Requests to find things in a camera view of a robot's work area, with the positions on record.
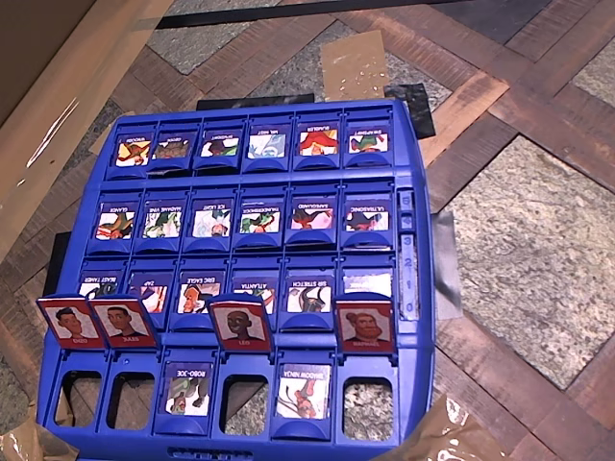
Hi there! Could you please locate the blue tile Raphael Incredibug card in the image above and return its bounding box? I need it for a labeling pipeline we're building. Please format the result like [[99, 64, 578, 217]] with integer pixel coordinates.
[[333, 297, 401, 357]]

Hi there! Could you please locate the flat brown packing tape piece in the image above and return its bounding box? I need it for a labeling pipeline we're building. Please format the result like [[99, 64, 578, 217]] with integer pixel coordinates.
[[320, 29, 388, 103]]

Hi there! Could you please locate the blue tile Swapshift card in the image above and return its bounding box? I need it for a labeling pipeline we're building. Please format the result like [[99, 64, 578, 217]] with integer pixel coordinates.
[[341, 109, 395, 170]]

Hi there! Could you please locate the blue tile Madame Vine card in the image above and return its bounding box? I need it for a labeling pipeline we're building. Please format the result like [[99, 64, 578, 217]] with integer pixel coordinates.
[[133, 190, 189, 255]]

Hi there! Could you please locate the brown cardboard box wall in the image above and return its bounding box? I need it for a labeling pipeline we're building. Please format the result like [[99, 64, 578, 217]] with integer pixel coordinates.
[[0, 0, 175, 263]]

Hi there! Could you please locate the blue tile Snapshot card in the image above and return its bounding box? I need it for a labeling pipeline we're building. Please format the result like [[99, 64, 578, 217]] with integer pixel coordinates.
[[191, 117, 247, 174]]

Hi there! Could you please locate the blue tile Eric Eagle card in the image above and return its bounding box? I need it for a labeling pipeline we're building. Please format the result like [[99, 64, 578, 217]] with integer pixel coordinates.
[[170, 258, 228, 333]]

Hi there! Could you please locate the blue tile Zap card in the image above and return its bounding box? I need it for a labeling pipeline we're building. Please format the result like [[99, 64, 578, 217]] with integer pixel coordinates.
[[123, 260, 178, 331]]

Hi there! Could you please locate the blue tile Atlantia card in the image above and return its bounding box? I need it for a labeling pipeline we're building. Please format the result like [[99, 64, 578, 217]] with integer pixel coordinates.
[[226, 258, 283, 332]]

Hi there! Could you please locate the blue tile Glance card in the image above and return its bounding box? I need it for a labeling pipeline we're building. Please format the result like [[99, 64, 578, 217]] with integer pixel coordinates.
[[86, 191, 141, 255]]

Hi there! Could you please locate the black tape piece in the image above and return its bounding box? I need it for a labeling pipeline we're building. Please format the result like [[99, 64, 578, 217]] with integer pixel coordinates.
[[383, 83, 437, 139], [195, 92, 316, 112]]

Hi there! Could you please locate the crumpled brown packing tape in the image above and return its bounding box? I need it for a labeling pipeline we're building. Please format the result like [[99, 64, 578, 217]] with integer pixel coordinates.
[[0, 421, 79, 461], [383, 393, 511, 461]]

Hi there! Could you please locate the blue tile Leo portrait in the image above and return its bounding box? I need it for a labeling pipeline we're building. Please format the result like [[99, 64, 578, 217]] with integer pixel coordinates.
[[206, 292, 279, 355]]

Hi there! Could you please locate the blue Guess Who game board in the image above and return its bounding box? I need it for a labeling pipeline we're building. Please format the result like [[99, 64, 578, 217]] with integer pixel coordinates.
[[36, 98, 438, 461]]

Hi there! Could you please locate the blue tile Gizmo card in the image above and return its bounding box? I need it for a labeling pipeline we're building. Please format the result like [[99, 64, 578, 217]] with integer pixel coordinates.
[[147, 119, 201, 178]]

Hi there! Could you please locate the blue tile Beast Tamer card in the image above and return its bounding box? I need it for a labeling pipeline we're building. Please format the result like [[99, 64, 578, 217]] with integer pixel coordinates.
[[71, 260, 129, 302]]

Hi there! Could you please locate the blue tile Shadow Ninja card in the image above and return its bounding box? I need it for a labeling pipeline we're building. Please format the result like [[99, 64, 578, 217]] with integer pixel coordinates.
[[269, 352, 338, 442]]

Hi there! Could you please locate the blue tile Ice Light card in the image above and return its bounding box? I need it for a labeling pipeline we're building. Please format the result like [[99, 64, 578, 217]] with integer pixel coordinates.
[[182, 189, 237, 254]]

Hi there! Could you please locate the blue tile Ultrasonic card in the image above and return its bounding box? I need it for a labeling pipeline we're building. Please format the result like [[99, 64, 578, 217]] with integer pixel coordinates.
[[338, 183, 397, 252]]

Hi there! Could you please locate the long black tape strip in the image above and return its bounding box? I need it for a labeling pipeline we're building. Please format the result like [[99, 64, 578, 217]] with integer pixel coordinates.
[[156, 0, 486, 30]]

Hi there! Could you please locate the blue tile Sir Stretch card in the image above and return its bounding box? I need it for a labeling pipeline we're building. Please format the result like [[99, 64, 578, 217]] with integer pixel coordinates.
[[279, 258, 338, 333]]

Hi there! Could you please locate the blue tile Whoosh card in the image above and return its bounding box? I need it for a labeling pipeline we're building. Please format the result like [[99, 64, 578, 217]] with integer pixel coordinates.
[[106, 122, 158, 182]]

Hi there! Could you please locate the blue tile Mr Mist card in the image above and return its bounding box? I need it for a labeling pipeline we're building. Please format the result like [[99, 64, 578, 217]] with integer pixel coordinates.
[[241, 114, 295, 174]]

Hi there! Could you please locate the blue tile Thunderbrock card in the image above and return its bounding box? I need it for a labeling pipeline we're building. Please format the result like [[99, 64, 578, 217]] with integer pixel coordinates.
[[233, 187, 288, 252]]

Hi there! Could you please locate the blue tile Robo-Joe card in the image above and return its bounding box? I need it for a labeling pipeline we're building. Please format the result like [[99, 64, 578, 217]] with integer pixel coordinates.
[[154, 351, 218, 437]]

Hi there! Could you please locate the blue tile Rumbler card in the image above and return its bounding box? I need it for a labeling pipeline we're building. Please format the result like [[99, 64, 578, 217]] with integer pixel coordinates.
[[291, 112, 344, 172]]

